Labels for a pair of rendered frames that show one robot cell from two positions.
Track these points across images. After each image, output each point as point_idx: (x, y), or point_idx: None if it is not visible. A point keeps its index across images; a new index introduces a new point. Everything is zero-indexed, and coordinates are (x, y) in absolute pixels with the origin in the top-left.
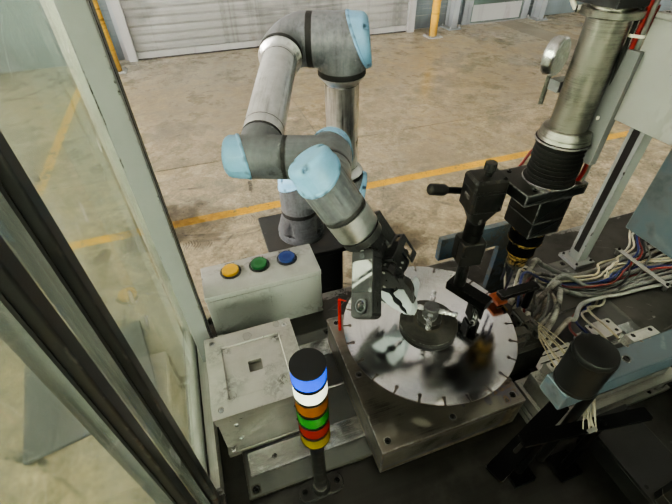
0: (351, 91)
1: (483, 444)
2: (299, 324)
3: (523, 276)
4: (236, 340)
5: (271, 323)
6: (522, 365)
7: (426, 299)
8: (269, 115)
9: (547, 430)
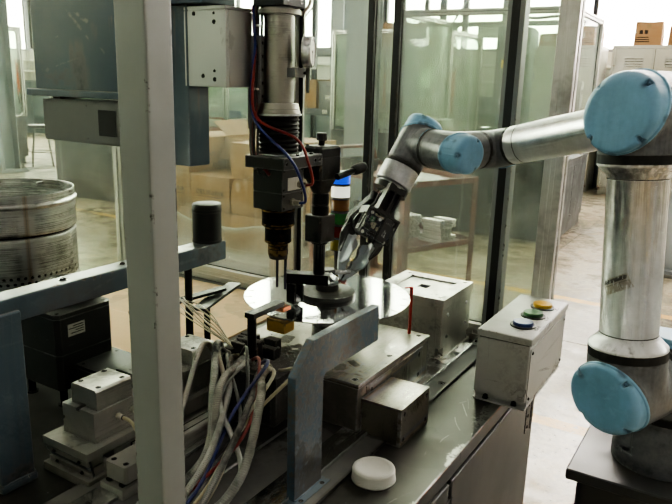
0: (606, 183)
1: None
2: (473, 382)
3: None
4: (454, 286)
5: (449, 296)
6: None
7: (344, 303)
8: (514, 126)
9: (207, 292)
